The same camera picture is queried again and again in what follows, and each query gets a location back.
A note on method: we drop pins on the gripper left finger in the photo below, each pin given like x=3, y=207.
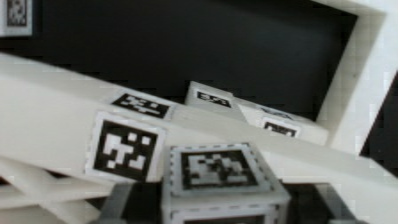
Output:
x=113, y=206

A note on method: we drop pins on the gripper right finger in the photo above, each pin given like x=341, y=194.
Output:
x=335, y=206

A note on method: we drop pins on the white chair back part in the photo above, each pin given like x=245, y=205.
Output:
x=49, y=101

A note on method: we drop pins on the white chair leg with tag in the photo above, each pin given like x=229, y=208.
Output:
x=284, y=123

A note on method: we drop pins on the small white tagged cube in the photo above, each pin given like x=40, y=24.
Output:
x=16, y=18

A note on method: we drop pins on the white obstacle fence wall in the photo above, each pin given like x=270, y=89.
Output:
x=364, y=74

